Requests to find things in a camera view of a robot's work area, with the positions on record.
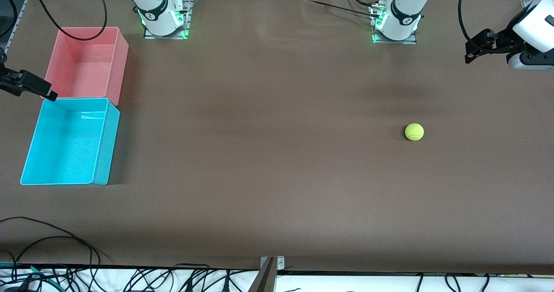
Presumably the pink plastic bin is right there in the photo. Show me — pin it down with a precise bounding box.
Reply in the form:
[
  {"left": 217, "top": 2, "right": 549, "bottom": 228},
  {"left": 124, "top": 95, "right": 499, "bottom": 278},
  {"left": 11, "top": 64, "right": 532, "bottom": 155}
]
[{"left": 40, "top": 26, "right": 129, "bottom": 106}]

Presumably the grey metal bar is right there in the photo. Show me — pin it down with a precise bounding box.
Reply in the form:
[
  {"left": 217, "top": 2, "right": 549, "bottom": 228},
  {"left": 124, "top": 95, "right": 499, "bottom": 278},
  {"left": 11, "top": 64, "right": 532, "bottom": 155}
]
[{"left": 248, "top": 257, "right": 277, "bottom": 292}]

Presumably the thin black base cable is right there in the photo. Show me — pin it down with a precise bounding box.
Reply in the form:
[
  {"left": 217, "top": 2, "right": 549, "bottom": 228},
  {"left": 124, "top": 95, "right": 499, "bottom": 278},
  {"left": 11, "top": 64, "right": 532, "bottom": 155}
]
[{"left": 303, "top": 0, "right": 383, "bottom": 18}]

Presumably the blue plastic bin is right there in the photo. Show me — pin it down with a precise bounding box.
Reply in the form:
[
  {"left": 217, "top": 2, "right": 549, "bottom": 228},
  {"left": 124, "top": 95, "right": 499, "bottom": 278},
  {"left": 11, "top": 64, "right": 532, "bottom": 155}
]
[{"left": 20, "top": 97, "right": 121, "bottom": 186}]

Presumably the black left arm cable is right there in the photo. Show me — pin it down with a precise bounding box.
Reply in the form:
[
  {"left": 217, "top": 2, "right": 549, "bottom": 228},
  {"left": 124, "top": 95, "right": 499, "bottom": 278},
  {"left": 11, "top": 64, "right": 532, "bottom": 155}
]
[{"left": 458, "top": 0, "right": 472, "bottom": 42}]

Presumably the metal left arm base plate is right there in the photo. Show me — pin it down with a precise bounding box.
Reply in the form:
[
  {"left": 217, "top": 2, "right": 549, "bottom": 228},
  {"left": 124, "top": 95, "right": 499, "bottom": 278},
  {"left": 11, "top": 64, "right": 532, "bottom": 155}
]
[{"left": 371, "top": 2, "right": 418, "bottom": 45}]

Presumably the metal mounting bracket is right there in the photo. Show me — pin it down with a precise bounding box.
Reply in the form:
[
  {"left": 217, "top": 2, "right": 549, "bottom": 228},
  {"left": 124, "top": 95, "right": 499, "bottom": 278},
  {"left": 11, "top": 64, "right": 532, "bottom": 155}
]
[{"left": 260, "top": 256, "right": 285, "bottom": 270}]

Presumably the yellow-green tennis ball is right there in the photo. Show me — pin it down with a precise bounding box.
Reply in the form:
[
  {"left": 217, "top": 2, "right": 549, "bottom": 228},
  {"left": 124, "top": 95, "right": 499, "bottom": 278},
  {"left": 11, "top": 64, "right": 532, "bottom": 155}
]
[{"left": 405, "top": 123, "right": 425, "bottom": 141}]

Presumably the teal cable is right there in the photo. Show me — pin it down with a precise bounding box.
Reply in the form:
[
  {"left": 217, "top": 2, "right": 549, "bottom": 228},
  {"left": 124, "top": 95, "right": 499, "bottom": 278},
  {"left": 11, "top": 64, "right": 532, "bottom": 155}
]
[{"left": 0, "top": 262, "right": 59, "bottom": 289}]

